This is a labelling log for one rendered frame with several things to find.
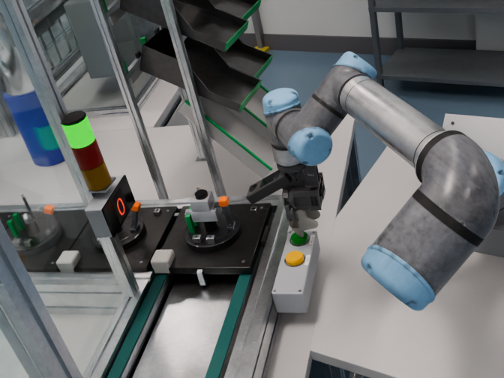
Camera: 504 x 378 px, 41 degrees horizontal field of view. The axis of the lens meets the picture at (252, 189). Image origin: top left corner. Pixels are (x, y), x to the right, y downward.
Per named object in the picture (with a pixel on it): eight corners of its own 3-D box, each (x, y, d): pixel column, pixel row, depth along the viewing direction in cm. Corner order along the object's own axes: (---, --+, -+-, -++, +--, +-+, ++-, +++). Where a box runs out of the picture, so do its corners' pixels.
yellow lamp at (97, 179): (115, 176, 135) (107, 156, 133) (106, 190, 131) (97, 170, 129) (94, 177, 137) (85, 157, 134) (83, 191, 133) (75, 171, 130)
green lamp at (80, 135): (99, 133, 130) (91, 112, 127) (88, 148, 126) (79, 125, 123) (76, 136, 131) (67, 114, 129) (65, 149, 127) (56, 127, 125)
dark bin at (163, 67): (259, 87, 173) (265, 64, 168) (240, 112, 163) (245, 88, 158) (163, 48, 177) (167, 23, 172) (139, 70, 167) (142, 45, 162)
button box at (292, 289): (320, 249, 159) (316, 229, 156) (307, 313, 143) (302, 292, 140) (292, 250, 161) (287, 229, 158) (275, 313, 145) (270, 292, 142)
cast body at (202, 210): (223, 210, 159) (216, 186, 155) (218, 221, 156) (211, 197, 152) (190, 211, 162) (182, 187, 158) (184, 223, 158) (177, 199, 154)
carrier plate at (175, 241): (272, 208, 168) (271, 202, 167) (251, 274, 150) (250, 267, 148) (184, 211, 175) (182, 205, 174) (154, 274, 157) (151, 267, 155)
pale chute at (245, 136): (280, 151, 183) (289, 142, 180) (263, 179, 174) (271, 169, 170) (199, 87, 181) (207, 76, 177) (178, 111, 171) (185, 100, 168)
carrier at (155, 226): (179, 211, 176) (166, 172, 169) (148, 274, 157) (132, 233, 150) (97, 214, 183) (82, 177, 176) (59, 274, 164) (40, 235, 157)
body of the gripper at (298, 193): (321, 214, 144) (313, 167, 137) (283, 214, 146) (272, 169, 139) (326, 193, 150) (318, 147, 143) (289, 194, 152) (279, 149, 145)
